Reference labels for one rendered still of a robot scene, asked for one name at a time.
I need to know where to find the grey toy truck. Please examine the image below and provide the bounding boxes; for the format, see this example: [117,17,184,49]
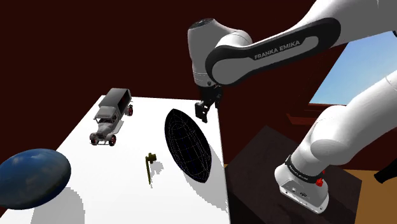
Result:
[89,87,134,147]

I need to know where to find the olive green small tool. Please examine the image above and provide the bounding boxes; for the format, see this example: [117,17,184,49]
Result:
[144,152,157,186]

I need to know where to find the blue marbled oval ball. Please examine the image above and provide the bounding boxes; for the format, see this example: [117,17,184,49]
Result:
[0,148,72,211]

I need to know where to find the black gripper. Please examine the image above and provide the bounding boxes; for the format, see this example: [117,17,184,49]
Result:
[194,84,223,124]

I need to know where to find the window with blue sky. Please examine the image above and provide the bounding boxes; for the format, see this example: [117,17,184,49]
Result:
[309,30,397,106]

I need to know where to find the black oval ball with lines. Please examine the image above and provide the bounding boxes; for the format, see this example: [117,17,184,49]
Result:
[164,108,213,184]

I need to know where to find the dark robot stand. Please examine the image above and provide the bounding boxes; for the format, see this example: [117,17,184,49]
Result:
[224,125,363,224]

